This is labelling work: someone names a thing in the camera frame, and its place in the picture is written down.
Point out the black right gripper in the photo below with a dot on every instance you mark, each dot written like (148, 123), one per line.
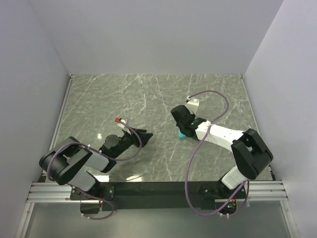
(177, 125)

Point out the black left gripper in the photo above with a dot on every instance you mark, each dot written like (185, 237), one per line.
(144, 137)

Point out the teal triangular power strip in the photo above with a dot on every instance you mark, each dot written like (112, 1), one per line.
(181, 135)

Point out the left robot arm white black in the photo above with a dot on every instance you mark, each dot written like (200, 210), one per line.
(67, 160)

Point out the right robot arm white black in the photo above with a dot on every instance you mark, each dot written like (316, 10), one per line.
(250, 152)

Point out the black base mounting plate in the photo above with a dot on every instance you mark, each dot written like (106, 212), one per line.
(152, 195)

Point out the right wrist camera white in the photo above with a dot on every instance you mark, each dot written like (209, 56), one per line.
(192, 104)

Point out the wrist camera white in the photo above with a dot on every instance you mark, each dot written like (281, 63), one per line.
(192, 104)
(122, 123)

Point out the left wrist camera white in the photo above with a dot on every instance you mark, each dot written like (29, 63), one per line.
(122, 123)

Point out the aluminium frame rail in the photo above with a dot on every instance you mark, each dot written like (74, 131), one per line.
(41, 192)

